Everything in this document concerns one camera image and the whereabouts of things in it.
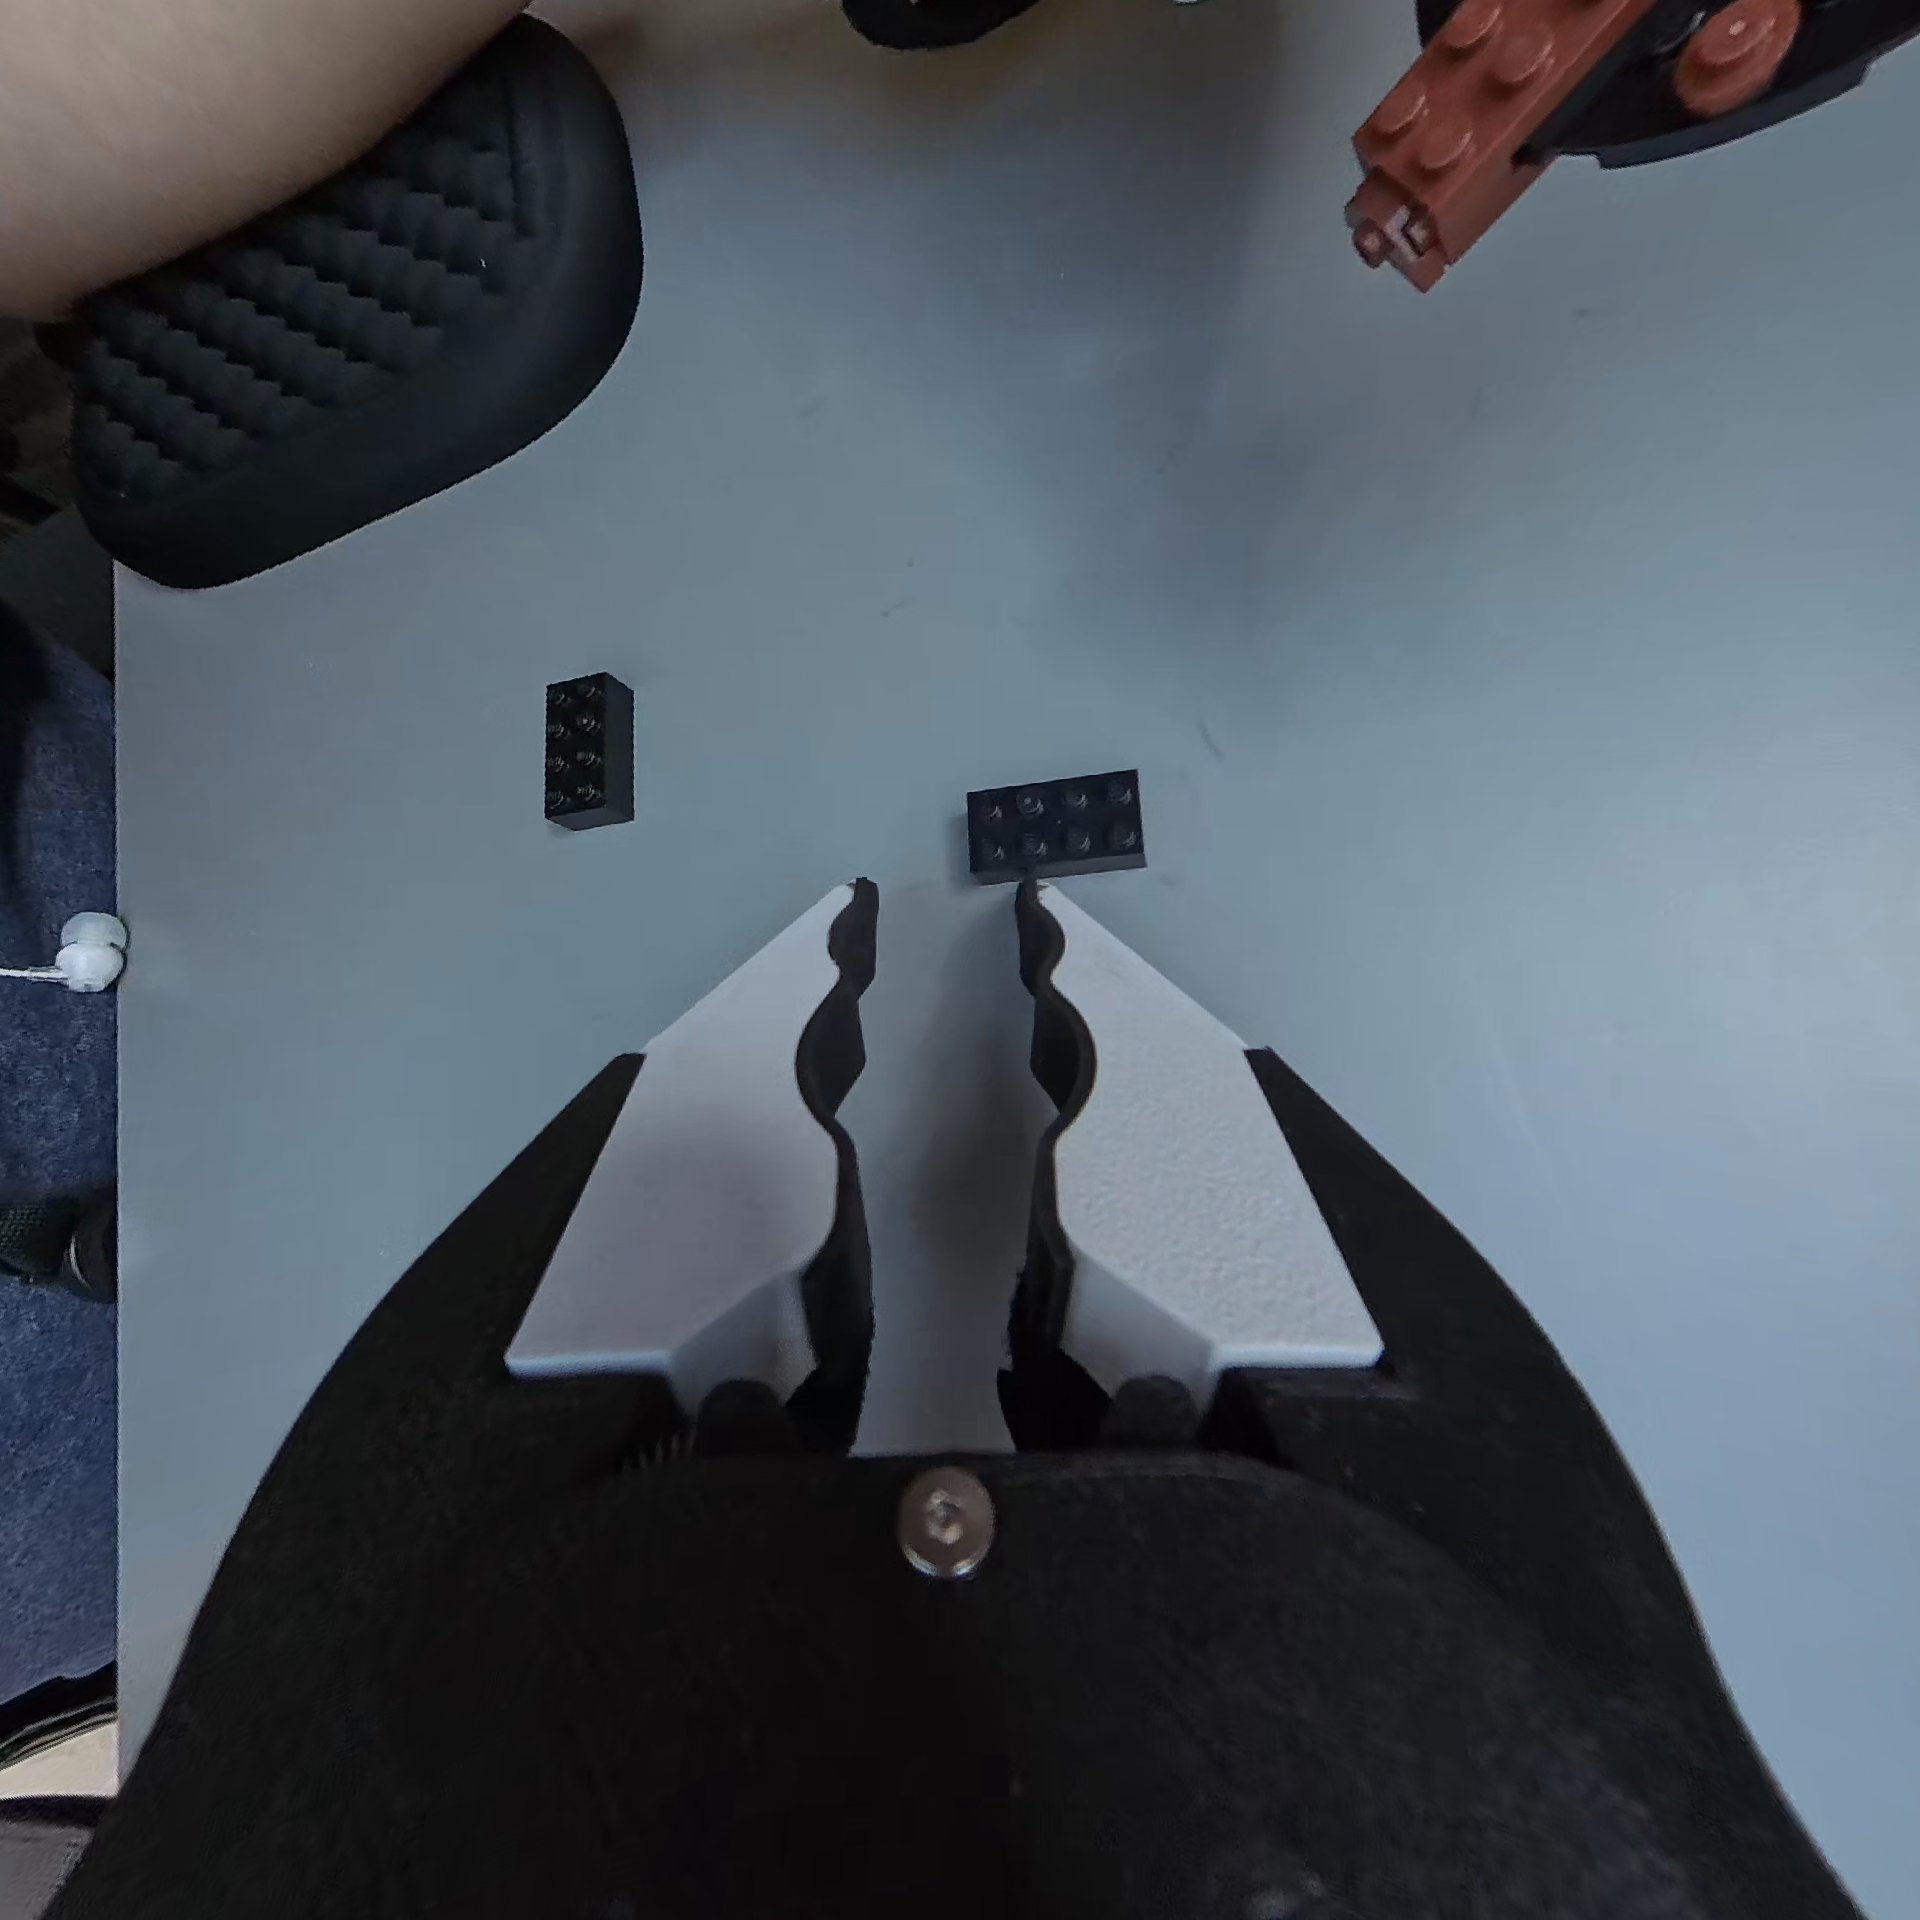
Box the black toy brick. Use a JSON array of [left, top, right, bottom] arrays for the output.
[[543, 670, 637, 833], [967, 769, 1152, 889]]

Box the black textured armrest pad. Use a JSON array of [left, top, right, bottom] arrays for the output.
[[58, 11, 649, 594]]

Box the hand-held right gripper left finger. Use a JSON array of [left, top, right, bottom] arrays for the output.
[[505, 877, 881, 1449]]

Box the person's blue jeans leg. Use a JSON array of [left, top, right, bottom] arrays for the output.
[[0, 600, 121, 1748]]

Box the brown and black brick model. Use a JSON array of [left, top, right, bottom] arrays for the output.
[[1344, 0, 1920, 296]]

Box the white wired earbud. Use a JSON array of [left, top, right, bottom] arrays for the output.
[[0, 910, 133, 992]]

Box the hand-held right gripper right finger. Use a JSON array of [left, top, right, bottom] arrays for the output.
[[1008, 881, 1384, 1454]]

